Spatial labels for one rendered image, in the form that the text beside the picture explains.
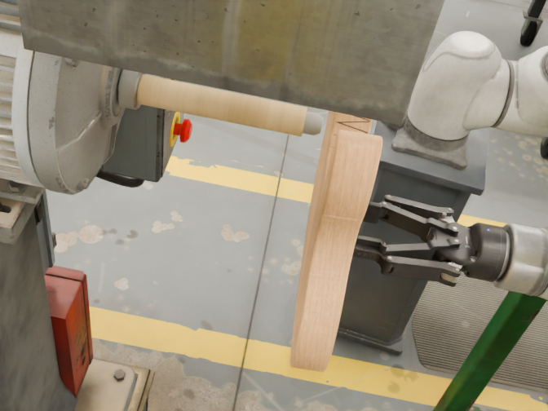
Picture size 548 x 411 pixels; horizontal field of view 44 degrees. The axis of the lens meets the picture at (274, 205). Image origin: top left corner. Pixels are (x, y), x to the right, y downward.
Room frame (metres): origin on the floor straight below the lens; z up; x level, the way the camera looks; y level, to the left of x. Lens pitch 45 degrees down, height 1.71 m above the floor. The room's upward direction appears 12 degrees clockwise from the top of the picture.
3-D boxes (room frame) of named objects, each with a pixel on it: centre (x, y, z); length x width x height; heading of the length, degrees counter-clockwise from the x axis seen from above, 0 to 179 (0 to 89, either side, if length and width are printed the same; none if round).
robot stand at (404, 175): (1.34, -0.34, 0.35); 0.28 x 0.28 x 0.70; 83
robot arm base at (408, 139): (1.34, -0.32, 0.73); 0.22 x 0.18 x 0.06; 83
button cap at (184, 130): (0.86, 0.18, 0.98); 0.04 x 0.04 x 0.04; 0
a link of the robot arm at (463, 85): (1.34, -0.35, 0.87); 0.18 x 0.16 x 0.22; 94
